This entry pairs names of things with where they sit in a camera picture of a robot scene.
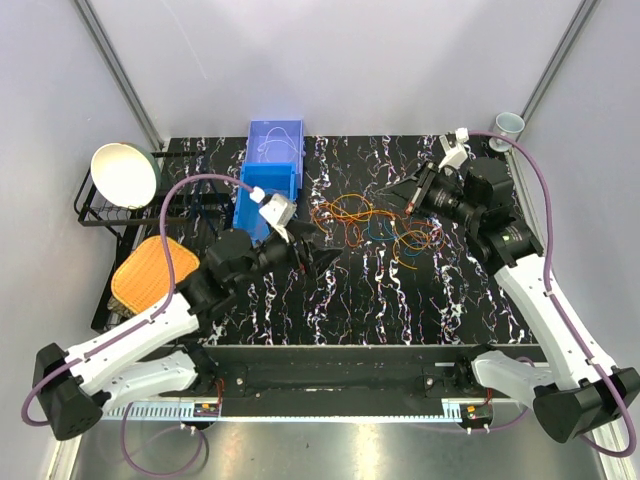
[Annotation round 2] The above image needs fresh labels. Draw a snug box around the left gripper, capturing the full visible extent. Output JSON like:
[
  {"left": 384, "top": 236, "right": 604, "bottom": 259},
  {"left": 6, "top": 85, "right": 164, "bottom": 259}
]
[{"left": 233, "top": 219, "right": 343, "bottom": 291}]

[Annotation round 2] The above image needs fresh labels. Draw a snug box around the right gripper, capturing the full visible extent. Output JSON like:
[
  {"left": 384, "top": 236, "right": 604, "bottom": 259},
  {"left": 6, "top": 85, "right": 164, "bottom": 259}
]
[{"left": 374, "top": 159, "right": 481, "bottom": 229}]

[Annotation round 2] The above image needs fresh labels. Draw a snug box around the white cable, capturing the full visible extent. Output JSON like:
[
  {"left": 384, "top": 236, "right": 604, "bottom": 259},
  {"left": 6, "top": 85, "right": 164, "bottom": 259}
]
[{"left": 257, "top": 124, "right": 304, "bottom": 161}]

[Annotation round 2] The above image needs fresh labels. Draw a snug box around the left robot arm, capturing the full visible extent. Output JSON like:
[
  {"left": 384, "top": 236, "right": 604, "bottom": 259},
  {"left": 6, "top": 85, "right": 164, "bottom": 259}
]
[{"left": 21, "top": 220, "right": 342, "bottom": 441}]

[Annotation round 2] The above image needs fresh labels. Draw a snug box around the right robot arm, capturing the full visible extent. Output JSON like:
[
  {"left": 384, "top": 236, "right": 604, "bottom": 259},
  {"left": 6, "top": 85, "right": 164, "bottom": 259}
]
[{"left": 382, "top": 158, "right": 639, "bottom": 443}]

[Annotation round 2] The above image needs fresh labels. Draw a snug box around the blue plastic bin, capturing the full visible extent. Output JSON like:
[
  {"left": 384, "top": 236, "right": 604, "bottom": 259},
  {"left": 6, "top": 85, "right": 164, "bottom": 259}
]
[{"left": 233, "top": 162, "right": 299, "bottom": 246}]

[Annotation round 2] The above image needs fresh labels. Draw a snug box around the white mug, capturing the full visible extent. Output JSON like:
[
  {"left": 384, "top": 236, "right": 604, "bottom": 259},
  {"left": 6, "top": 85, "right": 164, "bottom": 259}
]
[{"left": 489, "top": 112, "right": 526, "bottom": 153}]

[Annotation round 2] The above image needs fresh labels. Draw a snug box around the light purple plastic bin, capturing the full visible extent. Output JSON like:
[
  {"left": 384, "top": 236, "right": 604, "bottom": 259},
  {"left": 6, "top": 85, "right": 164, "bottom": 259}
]
[{"left": 245, "top": 118, "right": 305, "bottom": 190}]

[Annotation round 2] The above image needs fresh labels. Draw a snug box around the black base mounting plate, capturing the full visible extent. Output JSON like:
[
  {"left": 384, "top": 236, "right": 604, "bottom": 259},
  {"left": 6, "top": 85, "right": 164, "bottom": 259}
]
[{"left": 159, "top": 344, "right": 516, "bottom": 419}]

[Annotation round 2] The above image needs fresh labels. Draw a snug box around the orange woven basket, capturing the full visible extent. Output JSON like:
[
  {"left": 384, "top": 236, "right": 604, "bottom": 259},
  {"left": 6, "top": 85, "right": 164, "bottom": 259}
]
[{"left": 107, "top": 235, "right": 169, "bottom": 319}]

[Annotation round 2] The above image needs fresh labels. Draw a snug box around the white bowl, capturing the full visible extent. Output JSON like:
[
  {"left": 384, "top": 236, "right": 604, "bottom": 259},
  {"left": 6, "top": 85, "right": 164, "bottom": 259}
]
[{"left": 90, "top": 142, "right": 161, "bottom": 209}]

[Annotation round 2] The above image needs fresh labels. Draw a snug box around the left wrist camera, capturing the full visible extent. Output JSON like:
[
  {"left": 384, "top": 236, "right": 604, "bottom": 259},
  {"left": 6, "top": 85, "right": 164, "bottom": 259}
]
[{"left": 249, "top": 187, "right": 297, "bottom": 243}]

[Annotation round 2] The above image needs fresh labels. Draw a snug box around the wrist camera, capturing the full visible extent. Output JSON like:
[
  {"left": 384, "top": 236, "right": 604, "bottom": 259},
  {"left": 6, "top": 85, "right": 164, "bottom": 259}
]
[
  {"left": 438, "top": 128, "right": 469, "bottom": 171},
  {"left": 249, "top": 187, "right": 297, "bottom": 243}
]

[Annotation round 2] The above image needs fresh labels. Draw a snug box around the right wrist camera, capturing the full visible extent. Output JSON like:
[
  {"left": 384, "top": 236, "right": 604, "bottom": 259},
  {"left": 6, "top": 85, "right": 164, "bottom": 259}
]
[{"left": 438, "top": 128, "right": 469, "bottom": 171}]

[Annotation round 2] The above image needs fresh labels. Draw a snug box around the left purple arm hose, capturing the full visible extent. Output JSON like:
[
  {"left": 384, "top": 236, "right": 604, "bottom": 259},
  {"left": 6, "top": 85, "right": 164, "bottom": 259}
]
[{"left": 20, "top": 173, "right": 256, "bottom": 474}]

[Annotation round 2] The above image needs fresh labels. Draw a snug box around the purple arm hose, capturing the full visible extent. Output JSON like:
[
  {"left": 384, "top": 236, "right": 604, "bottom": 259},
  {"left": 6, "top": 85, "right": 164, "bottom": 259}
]
[
  {"left": 399, "top": 130, "right": 636, "bottom": 459},
  {"left": 20, "top": 173, "right": 256, "bottom": 474}
]

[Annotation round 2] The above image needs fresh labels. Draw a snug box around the aluminium frame rail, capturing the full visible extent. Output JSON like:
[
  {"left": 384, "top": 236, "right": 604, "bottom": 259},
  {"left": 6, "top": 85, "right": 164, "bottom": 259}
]
[{"left": 67, "top": 362, "right": 621, "bottom": 426}]

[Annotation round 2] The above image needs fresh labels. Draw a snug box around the black wire dish rack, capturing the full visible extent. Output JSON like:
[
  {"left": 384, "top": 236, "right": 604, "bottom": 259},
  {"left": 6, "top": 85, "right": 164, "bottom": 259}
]
[{"left": 73, "top": 149, "right": 241, "bottom": 339}]

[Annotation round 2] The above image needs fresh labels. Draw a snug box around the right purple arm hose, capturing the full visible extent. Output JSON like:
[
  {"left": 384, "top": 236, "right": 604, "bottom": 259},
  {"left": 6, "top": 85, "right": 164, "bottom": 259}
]
[{"left": 399, "top": 130, "right": 636, "bottom": 459}]

